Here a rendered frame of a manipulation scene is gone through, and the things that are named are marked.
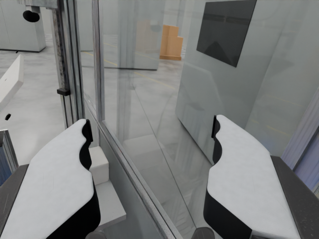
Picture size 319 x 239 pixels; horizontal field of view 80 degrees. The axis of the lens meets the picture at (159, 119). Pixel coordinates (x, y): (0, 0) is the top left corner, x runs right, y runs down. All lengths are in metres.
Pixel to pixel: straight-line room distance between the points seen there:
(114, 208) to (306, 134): 0.70
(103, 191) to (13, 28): 7.15
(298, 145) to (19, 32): 7.65
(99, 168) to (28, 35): 7.01
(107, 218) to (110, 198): 0.08
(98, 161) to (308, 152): 0.72
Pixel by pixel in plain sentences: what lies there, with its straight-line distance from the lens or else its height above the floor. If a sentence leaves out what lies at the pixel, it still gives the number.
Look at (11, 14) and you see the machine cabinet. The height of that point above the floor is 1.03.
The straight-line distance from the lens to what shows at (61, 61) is 0.89.
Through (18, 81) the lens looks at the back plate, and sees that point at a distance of 0.51.
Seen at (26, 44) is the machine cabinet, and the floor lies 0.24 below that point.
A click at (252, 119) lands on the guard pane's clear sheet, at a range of 0.30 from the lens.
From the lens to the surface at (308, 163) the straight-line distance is 0.26.
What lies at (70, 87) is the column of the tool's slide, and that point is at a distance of 0.92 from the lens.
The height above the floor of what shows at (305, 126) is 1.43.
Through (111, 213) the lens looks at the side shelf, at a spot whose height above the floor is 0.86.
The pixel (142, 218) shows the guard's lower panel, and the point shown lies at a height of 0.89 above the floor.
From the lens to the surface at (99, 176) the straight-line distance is 0.86.
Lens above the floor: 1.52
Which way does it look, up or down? 28 degrees down
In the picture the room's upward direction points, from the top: 8 degrees clockwise
